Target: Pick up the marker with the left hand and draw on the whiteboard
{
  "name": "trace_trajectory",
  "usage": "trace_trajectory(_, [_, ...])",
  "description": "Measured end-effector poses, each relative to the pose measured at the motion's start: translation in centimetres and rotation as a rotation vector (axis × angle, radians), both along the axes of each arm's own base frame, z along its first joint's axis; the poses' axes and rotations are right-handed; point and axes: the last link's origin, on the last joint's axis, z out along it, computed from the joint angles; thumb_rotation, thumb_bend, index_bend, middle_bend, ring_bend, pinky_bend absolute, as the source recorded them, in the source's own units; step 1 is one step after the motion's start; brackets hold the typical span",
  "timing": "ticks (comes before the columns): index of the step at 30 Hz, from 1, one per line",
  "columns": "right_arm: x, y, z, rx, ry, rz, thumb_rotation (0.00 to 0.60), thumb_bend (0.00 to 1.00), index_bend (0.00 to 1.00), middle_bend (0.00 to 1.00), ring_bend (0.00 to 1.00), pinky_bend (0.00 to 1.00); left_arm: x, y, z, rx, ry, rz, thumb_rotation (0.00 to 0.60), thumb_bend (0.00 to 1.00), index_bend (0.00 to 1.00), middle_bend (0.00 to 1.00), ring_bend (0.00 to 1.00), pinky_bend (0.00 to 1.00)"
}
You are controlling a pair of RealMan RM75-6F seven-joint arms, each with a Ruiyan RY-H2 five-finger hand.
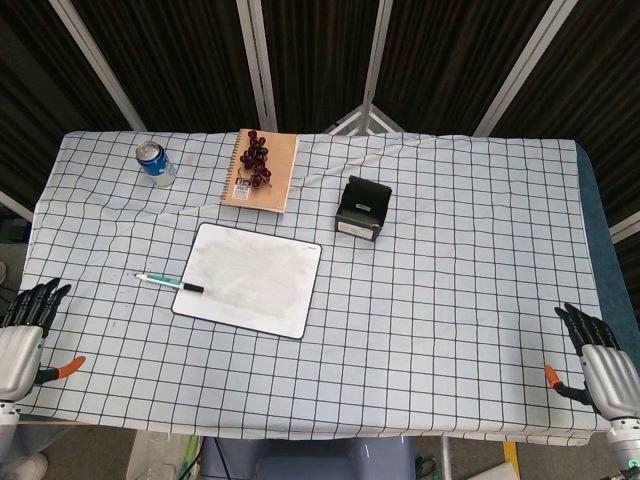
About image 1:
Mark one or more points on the white shoe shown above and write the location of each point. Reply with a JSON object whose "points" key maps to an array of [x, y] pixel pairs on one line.
{"points": [[22, 467]]}

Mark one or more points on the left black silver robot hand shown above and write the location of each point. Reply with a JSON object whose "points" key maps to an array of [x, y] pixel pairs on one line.
{"points": [[17, 350]]}

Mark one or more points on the blue soda can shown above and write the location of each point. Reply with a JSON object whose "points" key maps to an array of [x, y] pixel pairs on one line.
{"points": [[155, 162]]}

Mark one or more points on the white screen frame post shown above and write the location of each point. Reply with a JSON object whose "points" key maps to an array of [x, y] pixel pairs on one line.
{"points": [[257, 65], [520, 65], [95, 60], [375, 50]]}

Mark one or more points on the brown spiral notebook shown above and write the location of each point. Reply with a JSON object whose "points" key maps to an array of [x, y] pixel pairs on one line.
{"points": [[277, 175]]}

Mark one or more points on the blue checked tablecloth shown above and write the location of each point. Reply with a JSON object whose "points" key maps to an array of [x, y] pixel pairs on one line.
{"points": [[425, 300]]}

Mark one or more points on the open black box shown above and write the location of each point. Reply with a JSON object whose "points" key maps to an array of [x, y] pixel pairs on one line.
{"points": [[362, 210]]}

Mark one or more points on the white paper sheet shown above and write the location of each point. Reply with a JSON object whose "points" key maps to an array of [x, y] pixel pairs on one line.
{"points": [[500, 472]]}

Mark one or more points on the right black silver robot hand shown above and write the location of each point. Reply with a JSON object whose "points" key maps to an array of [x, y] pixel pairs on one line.
{"points": [[607, 372]]}

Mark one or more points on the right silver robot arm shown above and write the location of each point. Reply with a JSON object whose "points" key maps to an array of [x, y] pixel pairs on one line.
{"points": [[625, 442]]}

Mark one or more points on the metal table leg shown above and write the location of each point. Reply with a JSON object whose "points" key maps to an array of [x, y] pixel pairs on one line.
{"points": [[446, 457]]}

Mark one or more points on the green marker pen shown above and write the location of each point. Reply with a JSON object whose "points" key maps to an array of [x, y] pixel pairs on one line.
{"points": [[165, 281]]}

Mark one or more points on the white dry-erase board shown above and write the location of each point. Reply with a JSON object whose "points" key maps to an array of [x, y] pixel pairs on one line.
{"points": [[250, 280]]}

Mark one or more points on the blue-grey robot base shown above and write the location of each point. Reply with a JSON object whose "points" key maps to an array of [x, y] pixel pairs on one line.
{"points": [[310, 460]]}

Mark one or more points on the white triangular screen foot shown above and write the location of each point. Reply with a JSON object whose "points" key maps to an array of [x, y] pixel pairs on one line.
{"points": [[367, 122]]}

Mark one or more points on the dark red grape bunch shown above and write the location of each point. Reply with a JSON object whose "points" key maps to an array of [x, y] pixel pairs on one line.
{"points": [[255, 155]]}

